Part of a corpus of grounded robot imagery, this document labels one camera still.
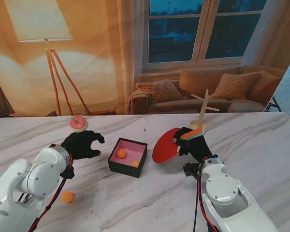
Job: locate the black box pink inside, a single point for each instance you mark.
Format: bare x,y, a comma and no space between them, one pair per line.
125,169

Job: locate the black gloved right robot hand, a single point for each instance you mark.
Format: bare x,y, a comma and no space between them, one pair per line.
195,147

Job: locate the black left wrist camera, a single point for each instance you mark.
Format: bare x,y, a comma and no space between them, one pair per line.
67,172

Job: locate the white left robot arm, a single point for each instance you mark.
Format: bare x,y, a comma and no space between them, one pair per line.
26,183

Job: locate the red ping pong bat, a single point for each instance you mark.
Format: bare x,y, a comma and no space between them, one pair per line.
163,148

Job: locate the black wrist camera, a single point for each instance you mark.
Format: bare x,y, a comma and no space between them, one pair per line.
67,172
191,170

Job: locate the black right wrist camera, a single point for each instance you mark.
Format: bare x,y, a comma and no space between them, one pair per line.
191,170

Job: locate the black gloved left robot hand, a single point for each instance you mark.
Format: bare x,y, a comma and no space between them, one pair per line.
81,146

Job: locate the orange ping pong ball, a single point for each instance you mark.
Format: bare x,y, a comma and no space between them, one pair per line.
67,197
136,163
121,154

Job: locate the pink frosted donut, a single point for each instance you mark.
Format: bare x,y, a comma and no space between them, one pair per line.
78,122

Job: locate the printed living room backdrop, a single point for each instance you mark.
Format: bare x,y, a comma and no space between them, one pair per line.
99,60

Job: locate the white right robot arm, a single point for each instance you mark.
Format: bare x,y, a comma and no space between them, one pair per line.
224,191

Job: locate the wooden mug tree stand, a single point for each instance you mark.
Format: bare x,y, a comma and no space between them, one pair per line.
203,108

